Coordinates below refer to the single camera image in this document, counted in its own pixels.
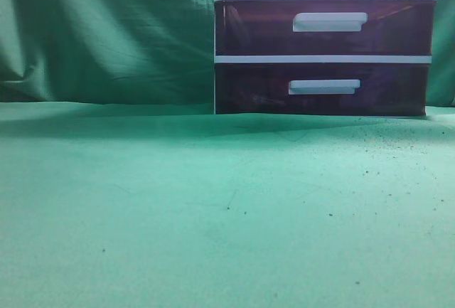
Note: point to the bottom translucent brown drawer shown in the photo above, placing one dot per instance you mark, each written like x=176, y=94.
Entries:
x=357, y=89

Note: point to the translucent brown drawer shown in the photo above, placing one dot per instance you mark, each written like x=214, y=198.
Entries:
x=357, y=89
x=324, y=27

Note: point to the middle translucent brown drawer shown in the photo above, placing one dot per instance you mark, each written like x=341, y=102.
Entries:
x=324, y=27

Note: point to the green table cloth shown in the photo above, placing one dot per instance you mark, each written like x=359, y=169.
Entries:
x=144, y=206

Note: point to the green backdrop cloth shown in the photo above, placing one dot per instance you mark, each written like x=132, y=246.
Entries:
x=152, y=52

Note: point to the white plastic drawer cabinet frame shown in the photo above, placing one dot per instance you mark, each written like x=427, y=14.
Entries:
x=320, y=59

